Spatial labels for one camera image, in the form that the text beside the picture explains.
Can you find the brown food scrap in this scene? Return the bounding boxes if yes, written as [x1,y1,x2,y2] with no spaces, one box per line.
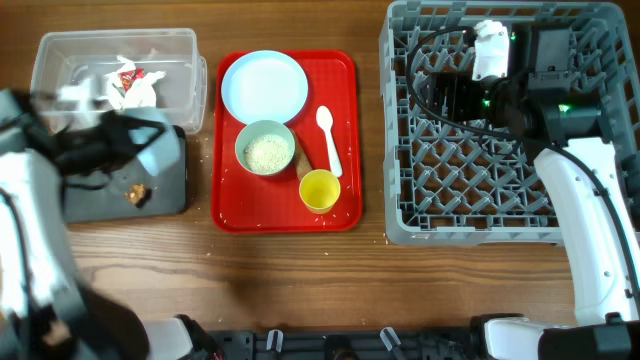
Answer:
[124,184,148,207]

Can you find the white napkin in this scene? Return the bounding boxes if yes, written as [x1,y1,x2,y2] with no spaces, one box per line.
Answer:
[103,55,166,110]

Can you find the red snack wrapper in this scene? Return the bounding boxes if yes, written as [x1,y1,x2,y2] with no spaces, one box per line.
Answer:
[118,68,145,92]

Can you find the white plastic spoon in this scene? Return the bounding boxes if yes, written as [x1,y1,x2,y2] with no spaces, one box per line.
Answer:
[316,105,343,177]

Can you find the mint green bowl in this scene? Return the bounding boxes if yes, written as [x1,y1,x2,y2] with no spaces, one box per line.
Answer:
[235,120,295,176]

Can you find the pile of white rice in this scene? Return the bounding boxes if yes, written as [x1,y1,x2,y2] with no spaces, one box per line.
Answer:
[244,134,292,175]

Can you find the large light blue plate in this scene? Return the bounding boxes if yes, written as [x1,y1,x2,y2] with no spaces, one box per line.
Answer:
[220,50,309,125]

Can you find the yellow plastic cup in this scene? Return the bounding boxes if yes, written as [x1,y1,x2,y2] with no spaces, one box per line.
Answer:
[299,169,341,214]

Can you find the small light blue bowl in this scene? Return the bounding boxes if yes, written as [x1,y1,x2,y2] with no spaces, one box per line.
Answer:
[123,107,181,176]

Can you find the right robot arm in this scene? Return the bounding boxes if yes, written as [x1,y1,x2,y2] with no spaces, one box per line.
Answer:
[406,20,639,359]

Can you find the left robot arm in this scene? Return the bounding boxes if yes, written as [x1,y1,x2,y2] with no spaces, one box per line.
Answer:
[1,89,172,359]

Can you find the black food waste tray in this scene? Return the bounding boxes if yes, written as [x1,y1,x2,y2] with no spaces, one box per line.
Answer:
[63,127,188,223]

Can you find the clear plastic waste bin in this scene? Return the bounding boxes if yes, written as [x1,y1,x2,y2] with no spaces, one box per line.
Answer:
[31,28,207,134]

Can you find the grey dishwasher rack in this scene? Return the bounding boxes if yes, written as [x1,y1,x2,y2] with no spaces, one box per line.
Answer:
[379,1,639,246]

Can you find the red serving tray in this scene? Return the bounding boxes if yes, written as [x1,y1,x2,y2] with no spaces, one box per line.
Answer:
[211,50,362,234]

